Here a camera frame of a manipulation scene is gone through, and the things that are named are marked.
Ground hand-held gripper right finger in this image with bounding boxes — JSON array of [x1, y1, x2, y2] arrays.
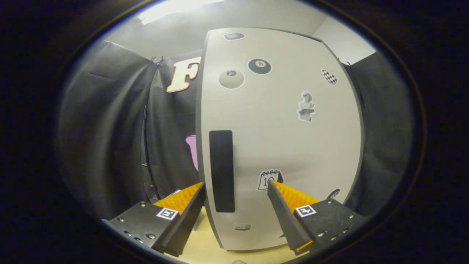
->
[[267, 180, 367, 256]]

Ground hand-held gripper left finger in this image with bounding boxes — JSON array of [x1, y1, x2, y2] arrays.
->
[[101, 181, 207, 258]]

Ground black door handle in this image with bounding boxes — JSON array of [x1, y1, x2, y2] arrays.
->
[[209, 130, 235, 213]]

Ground white cabinet door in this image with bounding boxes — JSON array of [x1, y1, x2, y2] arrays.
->
[[198, 29, 363, 252]]

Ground grey cabinet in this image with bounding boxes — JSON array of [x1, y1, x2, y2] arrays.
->
[[195, 26, 366, 253]]

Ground black backdrop cloth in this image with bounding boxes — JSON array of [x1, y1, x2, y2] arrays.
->
[[57, 38, 414, 220]]

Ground thin black cable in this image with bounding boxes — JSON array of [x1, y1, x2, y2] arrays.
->
[[141, 104, 160, 202]]

